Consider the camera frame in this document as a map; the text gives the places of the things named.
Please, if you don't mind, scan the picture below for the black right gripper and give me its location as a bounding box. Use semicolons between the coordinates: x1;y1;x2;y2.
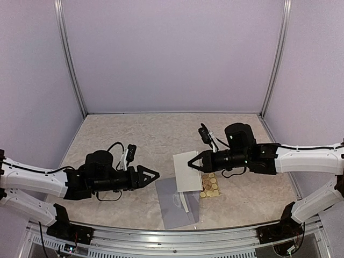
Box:
188;149;249;173

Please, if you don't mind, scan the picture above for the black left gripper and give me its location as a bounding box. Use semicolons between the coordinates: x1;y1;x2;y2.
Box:
91;165;160;192

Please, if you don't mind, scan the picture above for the brown sticker sheet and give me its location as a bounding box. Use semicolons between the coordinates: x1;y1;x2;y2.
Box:
199;173;220;198

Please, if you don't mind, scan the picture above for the grey envelope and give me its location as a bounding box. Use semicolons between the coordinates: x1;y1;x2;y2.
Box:
155;178;200;230

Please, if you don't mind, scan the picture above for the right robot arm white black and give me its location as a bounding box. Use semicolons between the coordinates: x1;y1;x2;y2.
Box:
188;123;343;239

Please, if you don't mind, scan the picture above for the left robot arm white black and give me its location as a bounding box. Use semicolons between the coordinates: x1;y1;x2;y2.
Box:
1;145;160;200

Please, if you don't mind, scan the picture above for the black right camera cable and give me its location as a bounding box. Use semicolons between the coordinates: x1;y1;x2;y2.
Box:
200;123;232;148

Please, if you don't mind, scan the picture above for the black camera cable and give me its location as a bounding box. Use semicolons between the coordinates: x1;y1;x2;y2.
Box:
200;123;232;148
95;141;128;202

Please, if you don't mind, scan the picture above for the black left camera cable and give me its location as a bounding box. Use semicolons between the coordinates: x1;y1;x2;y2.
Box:
95;141;128;202

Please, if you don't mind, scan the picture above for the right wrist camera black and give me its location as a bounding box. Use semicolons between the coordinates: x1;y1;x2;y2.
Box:
198;123;211;145

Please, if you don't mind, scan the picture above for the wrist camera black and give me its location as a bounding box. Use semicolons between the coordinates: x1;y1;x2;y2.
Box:
126;144;137;163
198;123;211;145

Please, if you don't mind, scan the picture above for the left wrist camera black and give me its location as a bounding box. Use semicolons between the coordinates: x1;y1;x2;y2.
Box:
126;144;137;163

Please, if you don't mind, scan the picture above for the front aluminium rail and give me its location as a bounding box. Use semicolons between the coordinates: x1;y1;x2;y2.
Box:
19;216;334;257

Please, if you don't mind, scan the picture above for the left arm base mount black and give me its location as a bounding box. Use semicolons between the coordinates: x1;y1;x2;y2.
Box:
46;204;94;245

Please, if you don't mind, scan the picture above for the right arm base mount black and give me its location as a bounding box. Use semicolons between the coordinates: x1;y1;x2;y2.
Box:
256;202;304;244

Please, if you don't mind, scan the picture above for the right aluminium frame post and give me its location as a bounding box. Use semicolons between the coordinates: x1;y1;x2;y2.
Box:
259;0;292;120

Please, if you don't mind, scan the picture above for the aluminium frame post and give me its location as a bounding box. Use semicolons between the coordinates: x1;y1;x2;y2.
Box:
259;0;292;120
54;0;88;119

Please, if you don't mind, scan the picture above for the left aluminium frame post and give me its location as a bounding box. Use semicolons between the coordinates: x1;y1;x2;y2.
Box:
54;0;88;119

